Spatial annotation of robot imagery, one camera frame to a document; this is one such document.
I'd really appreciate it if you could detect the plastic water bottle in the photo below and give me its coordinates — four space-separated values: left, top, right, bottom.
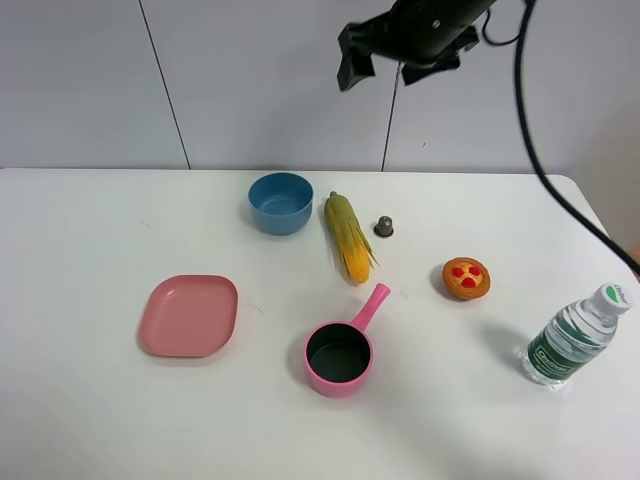
518 283 633 389

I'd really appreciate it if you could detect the blue bowl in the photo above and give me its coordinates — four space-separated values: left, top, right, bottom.
248 172 314 236

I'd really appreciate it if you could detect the toy fruit tart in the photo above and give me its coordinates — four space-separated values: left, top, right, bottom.
442 257 491 300

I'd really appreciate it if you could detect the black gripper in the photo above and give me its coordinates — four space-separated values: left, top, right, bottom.
337 0 494 91

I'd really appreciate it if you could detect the pink toy saucepan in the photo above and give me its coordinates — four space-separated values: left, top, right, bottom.
304 283 390 398

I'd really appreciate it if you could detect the toy corn cob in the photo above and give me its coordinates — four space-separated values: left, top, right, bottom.
324 191 378 285

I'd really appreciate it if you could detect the pink square plate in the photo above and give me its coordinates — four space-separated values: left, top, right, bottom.
138 275 239 358

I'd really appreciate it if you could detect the small grey knob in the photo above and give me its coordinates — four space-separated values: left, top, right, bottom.
373 216 394 238

